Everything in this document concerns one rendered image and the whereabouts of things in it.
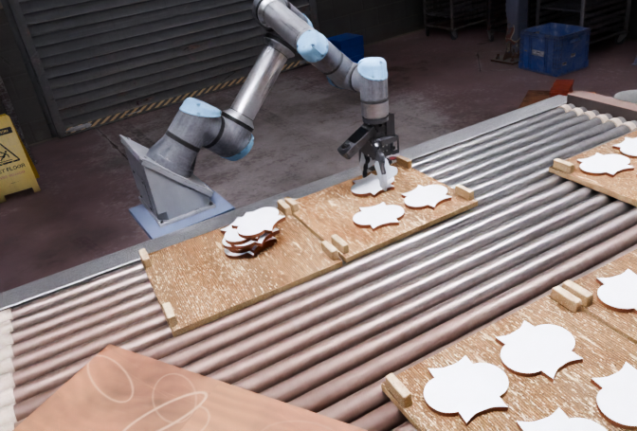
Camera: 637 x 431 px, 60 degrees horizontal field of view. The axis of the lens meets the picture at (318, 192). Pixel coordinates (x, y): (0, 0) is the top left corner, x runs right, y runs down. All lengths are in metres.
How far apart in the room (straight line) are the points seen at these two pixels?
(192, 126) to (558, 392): 1.21
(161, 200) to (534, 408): 1.19
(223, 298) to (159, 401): 0.39
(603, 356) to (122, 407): 0.79
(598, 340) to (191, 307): 0.81
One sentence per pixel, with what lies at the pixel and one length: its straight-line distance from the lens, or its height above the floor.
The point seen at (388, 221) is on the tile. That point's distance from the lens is 1.42.
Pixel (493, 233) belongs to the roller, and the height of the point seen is 0.92.
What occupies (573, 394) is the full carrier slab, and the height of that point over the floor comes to 0.94.
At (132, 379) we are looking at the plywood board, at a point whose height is 1.04.
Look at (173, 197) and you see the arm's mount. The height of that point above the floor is 0.95.
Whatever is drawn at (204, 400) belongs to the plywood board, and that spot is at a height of 1.04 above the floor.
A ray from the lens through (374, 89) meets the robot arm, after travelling 1.48.
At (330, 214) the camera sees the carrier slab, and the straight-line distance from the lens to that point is 1.50.
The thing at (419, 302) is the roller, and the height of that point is 0.92.
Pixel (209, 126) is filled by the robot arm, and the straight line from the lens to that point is 1.75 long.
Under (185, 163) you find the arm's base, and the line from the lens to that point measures 1.74.
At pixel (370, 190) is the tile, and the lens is 1.57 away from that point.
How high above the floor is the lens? 1.68
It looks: 27 degrees down
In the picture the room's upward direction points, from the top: 9 degrees counter-clockwise
